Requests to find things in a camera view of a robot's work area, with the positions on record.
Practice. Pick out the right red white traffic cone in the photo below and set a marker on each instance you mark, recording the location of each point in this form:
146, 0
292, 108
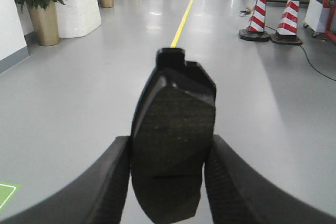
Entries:
286, 32

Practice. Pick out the brake pad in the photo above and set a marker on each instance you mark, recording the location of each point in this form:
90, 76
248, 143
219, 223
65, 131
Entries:
171, 136

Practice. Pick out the red white traffic cone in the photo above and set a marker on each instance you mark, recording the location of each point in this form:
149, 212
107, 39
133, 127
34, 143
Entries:
256, 29
286, 32

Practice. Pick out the left red white traffic cone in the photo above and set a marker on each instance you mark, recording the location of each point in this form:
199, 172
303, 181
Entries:
256, 29

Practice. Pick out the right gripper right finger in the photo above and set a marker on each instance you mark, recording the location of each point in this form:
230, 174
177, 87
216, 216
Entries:
239, 194

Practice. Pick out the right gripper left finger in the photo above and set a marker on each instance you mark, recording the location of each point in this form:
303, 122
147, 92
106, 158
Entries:
96, 196

